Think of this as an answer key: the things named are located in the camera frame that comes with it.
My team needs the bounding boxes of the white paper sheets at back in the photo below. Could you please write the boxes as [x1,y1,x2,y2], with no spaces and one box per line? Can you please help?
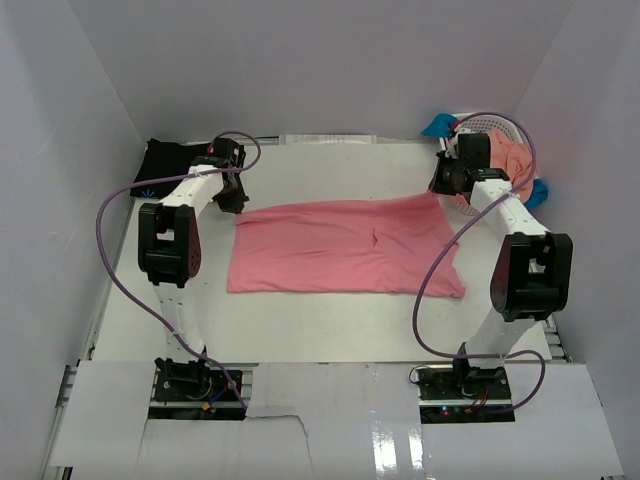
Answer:
[257,134,378,146]

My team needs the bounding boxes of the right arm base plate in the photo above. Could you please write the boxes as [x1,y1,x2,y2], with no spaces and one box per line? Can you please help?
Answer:
[408,365,515,425]

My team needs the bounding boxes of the white perforated laundry basket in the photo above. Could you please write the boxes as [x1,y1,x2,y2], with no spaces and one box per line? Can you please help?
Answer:
[452,113,524,216]

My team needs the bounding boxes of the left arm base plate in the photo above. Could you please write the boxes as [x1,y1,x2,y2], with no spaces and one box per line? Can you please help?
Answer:
[148,358,252,421]

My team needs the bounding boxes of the salmon orange t shirt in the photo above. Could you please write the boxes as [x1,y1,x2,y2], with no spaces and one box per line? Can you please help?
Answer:
[486,129,535,203]

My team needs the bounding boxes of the pink t shirt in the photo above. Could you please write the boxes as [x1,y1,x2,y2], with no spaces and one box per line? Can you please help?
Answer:
[227,193,465,298]

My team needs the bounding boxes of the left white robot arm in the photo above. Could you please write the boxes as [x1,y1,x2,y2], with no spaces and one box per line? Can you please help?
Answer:
[138,138,248,399]

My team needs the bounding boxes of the folded black t shirt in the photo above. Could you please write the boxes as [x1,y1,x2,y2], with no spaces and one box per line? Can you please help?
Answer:
[130,138,207,199]

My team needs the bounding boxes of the blue t shirt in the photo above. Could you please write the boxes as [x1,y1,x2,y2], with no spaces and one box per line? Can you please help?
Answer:
[421,113,549,210]

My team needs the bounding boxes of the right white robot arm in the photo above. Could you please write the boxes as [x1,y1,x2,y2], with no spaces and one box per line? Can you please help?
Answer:
[429,133,573,399]

